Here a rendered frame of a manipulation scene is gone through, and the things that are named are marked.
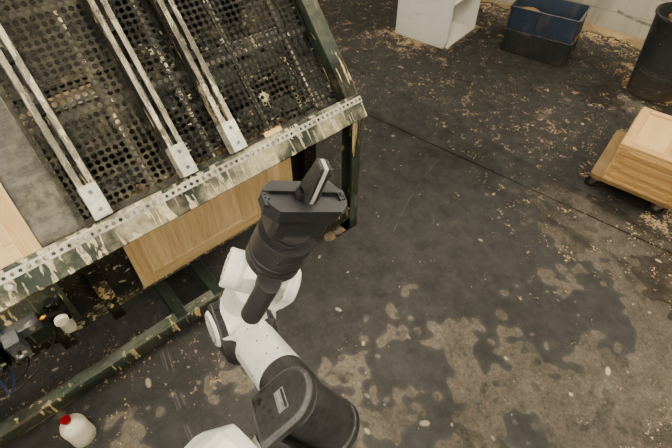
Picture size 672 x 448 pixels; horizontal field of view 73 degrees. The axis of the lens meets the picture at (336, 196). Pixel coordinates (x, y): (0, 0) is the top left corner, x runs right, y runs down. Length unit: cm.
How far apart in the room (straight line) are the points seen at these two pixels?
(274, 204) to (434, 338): 190
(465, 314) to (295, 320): 88
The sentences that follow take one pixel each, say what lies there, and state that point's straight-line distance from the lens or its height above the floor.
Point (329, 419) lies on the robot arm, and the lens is 79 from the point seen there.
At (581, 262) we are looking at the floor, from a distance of 295.
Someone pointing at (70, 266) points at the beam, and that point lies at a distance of 179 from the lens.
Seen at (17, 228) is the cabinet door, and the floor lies 96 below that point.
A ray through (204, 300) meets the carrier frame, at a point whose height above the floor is 18.
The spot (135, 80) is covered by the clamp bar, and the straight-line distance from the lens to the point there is 184.
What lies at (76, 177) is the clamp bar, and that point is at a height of 105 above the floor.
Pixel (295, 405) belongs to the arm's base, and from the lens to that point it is 75.
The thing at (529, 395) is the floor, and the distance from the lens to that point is 241.
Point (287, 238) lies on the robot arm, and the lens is 62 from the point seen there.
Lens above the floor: 209
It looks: 45 degrees down
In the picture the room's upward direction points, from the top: straight up
